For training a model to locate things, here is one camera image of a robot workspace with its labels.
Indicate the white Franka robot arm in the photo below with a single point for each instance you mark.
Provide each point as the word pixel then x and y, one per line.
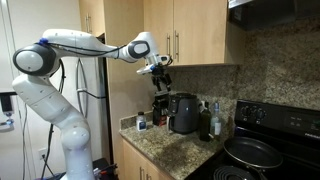
pixel 50 100

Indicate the black stove knob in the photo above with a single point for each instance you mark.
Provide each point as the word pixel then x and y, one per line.
pixel 246 111
pixel 260 114

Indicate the light wood cabinet door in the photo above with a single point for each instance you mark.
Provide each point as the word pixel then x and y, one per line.
pixel 156 20
pixel 200 30

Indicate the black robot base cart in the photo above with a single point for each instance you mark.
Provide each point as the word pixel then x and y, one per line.
pixel 101 168

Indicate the black range hood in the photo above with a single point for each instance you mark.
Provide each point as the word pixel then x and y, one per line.
pixel 266 13

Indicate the dark olive oil bottle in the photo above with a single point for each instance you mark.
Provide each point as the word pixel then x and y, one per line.
pixel 205 123

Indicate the clear plastic bottle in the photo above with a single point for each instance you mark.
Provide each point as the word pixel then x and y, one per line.
pixel 216 121

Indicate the light wood base cabinet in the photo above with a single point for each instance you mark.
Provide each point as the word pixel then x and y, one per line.
pixel 133 163

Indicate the black electric stove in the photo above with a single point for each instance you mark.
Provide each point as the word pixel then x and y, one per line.
pixel 283 133

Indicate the two-door wooden wall cabinet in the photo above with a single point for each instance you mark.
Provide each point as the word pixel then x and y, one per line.
pixel 235 46

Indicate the black coil burner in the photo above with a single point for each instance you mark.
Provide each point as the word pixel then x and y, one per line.
pixel 233 173

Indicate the white pill bottle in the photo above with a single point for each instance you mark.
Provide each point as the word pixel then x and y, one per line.
pixel 141 122

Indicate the stainless steel refrigerator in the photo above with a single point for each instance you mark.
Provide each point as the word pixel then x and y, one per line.
pixel 95 116

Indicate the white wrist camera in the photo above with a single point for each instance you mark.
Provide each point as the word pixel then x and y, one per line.
pixel 145 69

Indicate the black bracket with clamp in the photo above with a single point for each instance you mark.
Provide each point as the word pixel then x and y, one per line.
pixel 6 101

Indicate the black frying pan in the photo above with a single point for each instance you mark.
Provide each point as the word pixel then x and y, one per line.
pixel 253 151

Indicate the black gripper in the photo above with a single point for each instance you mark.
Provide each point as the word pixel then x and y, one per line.
pixel 159 71

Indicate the dark grey air fryer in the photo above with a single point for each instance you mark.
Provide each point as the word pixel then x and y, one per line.
pixel 183 113

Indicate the white wall outlet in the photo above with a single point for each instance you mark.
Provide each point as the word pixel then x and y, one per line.
pixel 42 152

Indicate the small wooden cabinet over refrigerator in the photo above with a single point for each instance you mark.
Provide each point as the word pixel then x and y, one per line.
pixel 95 16

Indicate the black coffee maker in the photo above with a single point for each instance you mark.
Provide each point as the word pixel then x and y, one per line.
pixel 160 110

